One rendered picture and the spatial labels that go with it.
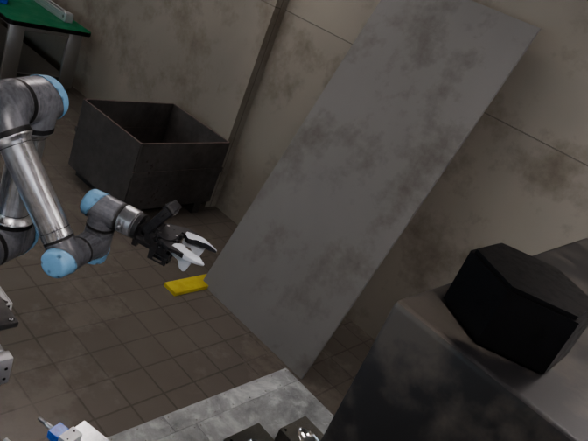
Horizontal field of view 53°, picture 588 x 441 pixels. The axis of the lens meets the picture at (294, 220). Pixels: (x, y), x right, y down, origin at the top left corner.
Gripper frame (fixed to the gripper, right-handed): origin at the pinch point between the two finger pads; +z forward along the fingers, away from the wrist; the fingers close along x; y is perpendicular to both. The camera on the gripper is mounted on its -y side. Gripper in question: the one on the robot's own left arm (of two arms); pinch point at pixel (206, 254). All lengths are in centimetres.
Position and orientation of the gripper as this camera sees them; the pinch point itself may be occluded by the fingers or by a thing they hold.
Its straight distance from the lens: 151.6
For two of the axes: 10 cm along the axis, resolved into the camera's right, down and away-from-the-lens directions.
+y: -3.2, 7.9, 5.2
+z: 8.9, 4.4, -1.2
